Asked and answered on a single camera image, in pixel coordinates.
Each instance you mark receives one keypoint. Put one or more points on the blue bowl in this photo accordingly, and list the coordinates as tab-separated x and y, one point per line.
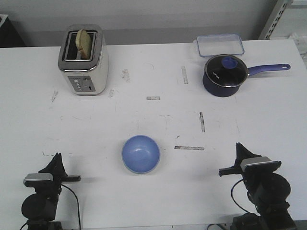
140	154

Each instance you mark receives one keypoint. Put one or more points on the grey metal shelf upright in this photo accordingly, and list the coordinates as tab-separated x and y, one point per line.
278	26

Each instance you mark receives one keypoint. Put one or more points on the slice of toast bread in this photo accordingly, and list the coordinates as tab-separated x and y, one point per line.
83	44

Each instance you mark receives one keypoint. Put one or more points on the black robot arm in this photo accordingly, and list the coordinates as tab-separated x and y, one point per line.
40	208
266	190

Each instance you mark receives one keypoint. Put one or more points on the blue saucepan with handle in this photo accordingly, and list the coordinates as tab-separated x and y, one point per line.
228	91

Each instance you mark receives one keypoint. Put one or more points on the dark cabinet at left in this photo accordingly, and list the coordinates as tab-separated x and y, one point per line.
9	37

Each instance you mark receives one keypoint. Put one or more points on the clear plastic container blue rim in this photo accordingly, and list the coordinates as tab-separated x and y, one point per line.
215	44

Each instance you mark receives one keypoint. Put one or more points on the glass pot lid blue knob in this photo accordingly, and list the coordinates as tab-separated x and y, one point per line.
226	70

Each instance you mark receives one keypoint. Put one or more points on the silver two-slot toaster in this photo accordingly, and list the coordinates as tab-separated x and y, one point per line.
84	76

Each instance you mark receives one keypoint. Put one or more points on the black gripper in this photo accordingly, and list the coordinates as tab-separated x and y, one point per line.
262	172
56	169

